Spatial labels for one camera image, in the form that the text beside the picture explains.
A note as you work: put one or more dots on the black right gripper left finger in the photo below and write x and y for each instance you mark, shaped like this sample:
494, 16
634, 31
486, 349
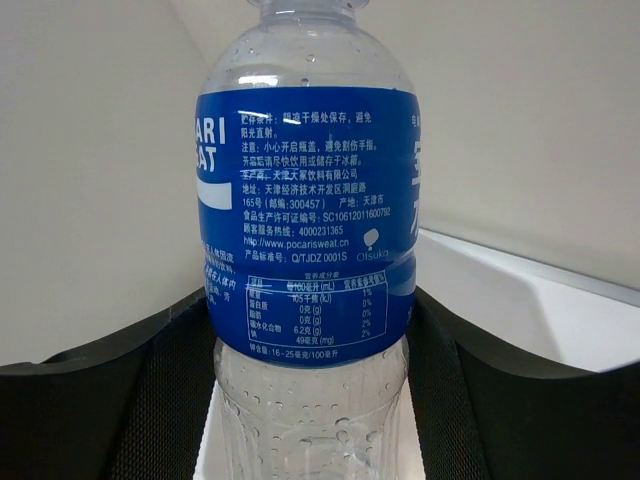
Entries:
130, 405

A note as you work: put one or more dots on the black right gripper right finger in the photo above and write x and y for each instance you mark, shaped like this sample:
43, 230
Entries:
486, 409

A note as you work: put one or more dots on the blue label Pocari Sweat bottle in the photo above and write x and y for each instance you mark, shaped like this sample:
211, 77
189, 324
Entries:
307, 138

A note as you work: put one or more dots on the white octagonal bin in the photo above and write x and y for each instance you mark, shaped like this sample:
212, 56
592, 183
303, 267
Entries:
573, 305

